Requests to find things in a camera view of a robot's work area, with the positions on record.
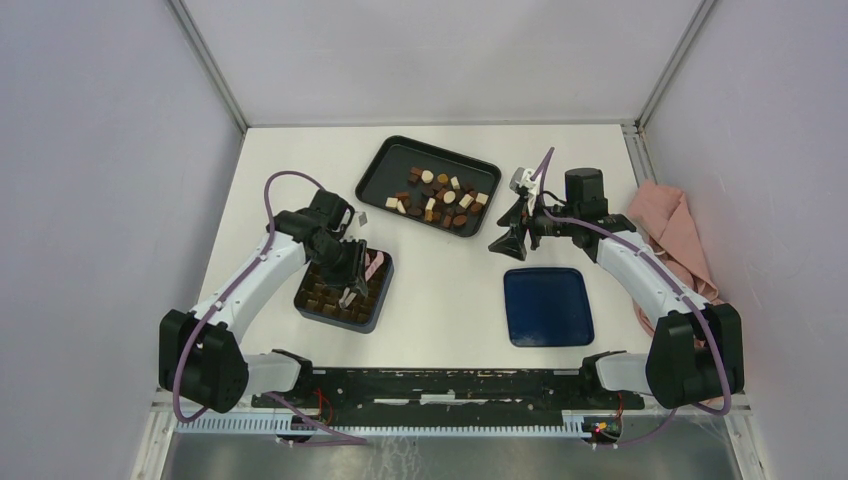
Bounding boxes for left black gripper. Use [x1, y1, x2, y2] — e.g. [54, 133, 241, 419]
[311, 236, 368, 297]

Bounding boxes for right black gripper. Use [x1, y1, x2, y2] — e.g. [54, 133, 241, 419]
[488, 192, 579, 261]

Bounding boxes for pink tongs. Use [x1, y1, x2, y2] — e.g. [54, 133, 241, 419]
[338, 251, 385, 308]

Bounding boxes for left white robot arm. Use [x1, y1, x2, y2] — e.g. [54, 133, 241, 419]
[158, 190, 367, 413]

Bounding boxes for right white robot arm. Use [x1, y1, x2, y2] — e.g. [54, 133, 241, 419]
[488, 167, 745, 415]

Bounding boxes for blue chocolate box with insert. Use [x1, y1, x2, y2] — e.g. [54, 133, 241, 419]
[293, 248, 394, 334]

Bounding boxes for blue box lid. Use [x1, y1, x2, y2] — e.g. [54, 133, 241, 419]
[503, 267, 595, 348]

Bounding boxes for pink cloth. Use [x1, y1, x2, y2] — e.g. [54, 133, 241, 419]
[627, 184, 727, 405]

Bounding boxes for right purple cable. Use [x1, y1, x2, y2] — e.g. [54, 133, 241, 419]
[529, 146, 733, 448]

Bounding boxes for purple cable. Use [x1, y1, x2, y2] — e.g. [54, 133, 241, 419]
[529, 146, 733, 448]
[172, 170, 326, 425]

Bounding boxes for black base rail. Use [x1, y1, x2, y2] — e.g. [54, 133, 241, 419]
[282, 367, 645, 427]

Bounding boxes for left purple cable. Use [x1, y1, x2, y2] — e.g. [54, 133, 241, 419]
[172, 170, 326, 425]

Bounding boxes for white cable duct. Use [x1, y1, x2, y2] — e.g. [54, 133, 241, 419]
[173, 413, 624, 439]

